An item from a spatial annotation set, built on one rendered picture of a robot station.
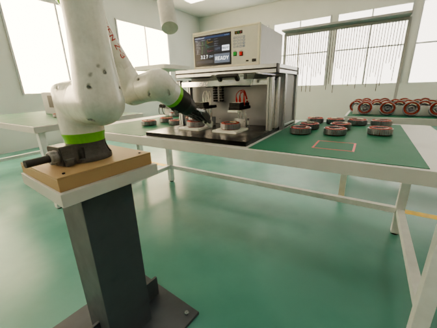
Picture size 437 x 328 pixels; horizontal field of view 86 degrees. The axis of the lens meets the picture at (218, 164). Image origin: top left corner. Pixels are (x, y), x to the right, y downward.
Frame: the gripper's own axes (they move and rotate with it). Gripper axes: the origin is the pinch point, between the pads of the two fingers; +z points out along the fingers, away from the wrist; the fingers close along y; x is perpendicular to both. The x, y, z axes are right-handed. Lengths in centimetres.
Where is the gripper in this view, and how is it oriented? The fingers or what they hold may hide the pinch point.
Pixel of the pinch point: (208, 122)
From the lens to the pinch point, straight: 114.8
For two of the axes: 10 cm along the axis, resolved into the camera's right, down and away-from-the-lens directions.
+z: 4.7, 2.3, 8.5
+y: 8.5, 1.4, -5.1
